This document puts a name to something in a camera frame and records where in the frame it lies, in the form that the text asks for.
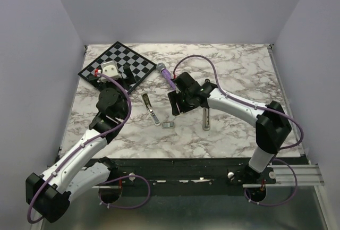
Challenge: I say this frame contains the grey green stapler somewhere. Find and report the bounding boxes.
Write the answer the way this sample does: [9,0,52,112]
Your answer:
[142,93,160,126]

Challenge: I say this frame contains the grey staple strips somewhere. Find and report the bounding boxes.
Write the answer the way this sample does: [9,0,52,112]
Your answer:
[162,121,175,129]

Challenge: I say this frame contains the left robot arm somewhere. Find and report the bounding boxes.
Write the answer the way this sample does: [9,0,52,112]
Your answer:
[25,63,132,224]

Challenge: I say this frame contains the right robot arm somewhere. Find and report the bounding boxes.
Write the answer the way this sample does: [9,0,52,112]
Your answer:
[168,72,292,183]

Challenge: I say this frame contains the black grey chessboard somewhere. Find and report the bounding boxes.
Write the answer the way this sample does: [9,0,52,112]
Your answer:
[78,41,156,94]

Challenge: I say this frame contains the purple glitter microphone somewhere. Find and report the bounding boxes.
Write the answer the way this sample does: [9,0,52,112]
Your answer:
[156,63,176,90]

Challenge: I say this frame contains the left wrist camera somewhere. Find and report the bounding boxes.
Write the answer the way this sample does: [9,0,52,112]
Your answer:
[100,61,122,80]

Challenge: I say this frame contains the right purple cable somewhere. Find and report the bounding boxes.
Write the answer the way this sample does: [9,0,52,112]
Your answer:
[172,55,305,207]

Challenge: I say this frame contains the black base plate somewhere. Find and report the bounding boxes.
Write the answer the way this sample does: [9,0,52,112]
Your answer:
[54,157,277,199]

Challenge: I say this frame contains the aluminium frame rail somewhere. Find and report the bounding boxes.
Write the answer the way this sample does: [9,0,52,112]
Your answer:
[30,165,326,230]

